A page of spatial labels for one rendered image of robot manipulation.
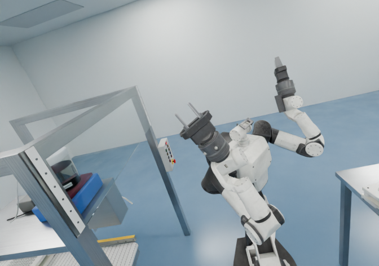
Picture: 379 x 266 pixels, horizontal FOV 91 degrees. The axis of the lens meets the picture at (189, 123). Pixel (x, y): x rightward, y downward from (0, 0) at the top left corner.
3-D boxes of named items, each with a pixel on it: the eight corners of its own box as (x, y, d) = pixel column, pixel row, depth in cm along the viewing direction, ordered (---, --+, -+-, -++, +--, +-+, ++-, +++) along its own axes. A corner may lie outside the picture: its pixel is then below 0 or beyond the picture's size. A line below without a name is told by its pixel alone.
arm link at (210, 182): (216, 202, 83) (198, 179, 91) (229, 196, 88) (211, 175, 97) (227, 184, 77) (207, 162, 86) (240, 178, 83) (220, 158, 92)
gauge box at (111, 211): (128, 208, 109) (114, 181, 102) (121, 224, 99) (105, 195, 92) (95, 214, 112) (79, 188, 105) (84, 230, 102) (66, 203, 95)
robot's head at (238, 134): (231, 144, 96) (228, 129, 93) (242, 135, 102) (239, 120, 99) (242, 146, 91) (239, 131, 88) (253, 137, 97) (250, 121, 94)
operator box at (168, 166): (175, 160, 184) (167, 137, 175) (172, 171, 169) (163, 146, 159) (169, 161, 185) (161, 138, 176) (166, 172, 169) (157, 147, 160)
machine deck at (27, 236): (115, 182, 102) (112, 177, 101) (70, 253, 67) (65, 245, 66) (21, 201, 111) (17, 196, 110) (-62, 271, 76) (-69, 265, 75)
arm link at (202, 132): (177, 131, 67) (198, 155, 70) (181, 138, 57) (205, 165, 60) (204, 108, 67) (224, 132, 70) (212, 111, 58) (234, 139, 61)
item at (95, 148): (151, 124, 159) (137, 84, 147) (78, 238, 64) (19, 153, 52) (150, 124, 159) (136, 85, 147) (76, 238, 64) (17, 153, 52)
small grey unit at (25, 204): (51, 199, 97) (44, 190, 95) (40, 209, 90) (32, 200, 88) (34, 202, 98) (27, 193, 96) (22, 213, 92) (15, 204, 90)
